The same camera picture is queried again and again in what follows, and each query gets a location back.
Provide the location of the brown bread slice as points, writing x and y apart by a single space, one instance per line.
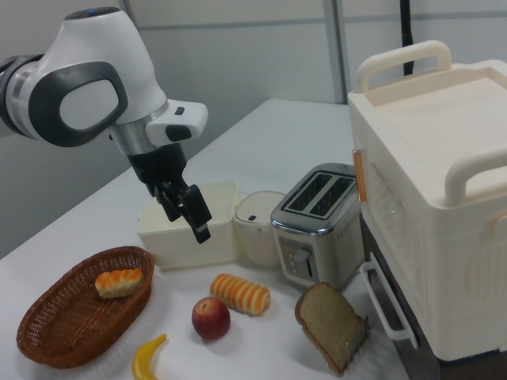
328 320

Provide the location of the long striped bread roll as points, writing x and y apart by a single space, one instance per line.
239 295

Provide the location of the open white plastic box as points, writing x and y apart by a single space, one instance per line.
186 253

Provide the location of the yellow banana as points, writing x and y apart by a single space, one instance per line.
142 358

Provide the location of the small white lidded bin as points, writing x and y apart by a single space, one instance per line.
255 233

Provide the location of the red apple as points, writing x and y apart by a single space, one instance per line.
210 318

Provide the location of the brown wicker basket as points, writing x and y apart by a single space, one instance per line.
59 324

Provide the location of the black pole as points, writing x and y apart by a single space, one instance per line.
407 35

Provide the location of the small orange bread bun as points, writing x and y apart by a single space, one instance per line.
119 282

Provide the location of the silver two-slot toaster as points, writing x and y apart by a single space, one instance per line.
317 237

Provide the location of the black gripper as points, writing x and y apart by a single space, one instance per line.
158 166

